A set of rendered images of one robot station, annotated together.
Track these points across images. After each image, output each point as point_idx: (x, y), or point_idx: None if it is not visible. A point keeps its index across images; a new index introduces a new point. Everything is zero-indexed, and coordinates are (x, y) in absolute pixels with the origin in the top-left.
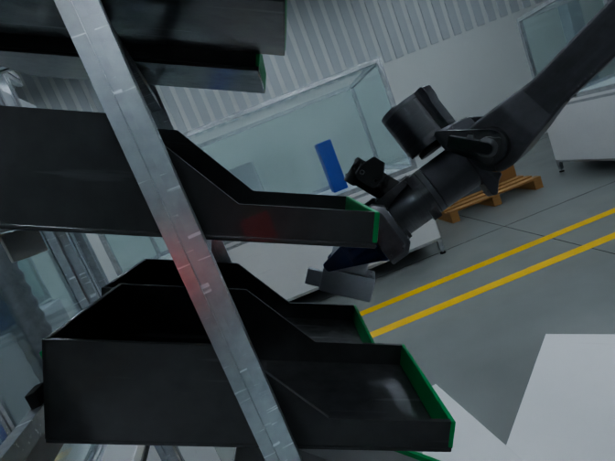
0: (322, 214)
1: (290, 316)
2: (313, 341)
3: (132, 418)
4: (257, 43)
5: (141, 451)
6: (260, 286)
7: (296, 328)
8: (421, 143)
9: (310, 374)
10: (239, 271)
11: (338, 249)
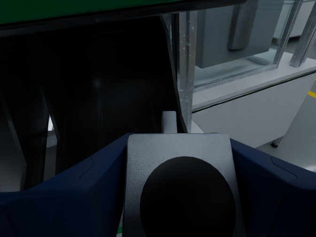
0: None
1: (177, 124)
2: (22, 164)
3: None
4: None
5: (237, 94)
6: (170, 75)
7: (14, 141)
8: None
9: (11, 171)
10: (165, 41)
11: (97, 151)
